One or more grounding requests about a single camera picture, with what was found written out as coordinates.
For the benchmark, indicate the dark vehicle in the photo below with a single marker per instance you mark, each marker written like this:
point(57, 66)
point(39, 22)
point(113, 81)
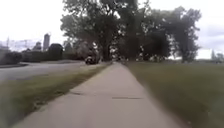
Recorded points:
point(90, 60)

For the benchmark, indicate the pale concrete sidewalk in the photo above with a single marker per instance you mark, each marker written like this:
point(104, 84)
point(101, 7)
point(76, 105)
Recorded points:
point(110, 96)

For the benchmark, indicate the row of large trees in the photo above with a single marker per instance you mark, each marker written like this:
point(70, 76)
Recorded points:
point(106, 30)

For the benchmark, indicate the dark row of bushes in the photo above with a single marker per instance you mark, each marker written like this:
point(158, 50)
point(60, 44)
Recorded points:
point(55, 51)

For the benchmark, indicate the tall pale building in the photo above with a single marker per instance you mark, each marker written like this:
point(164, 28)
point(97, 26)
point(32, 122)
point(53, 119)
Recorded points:
point(46, 41)

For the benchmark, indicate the wide grass lawn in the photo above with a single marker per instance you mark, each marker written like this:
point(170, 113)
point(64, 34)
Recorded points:
point(180, 86)

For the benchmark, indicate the narrow grass verge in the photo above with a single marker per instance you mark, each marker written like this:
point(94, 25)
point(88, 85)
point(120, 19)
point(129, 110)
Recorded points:
point(40, 88)

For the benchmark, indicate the grey asphalt road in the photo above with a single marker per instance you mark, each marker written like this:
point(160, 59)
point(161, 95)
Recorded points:
point(33, 69)

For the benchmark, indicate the single dark tree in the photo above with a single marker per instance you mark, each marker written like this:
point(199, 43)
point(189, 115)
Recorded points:
point(186, 33)

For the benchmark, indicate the low dark bush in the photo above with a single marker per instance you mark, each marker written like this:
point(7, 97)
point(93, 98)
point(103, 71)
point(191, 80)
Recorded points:
point(11, 57)

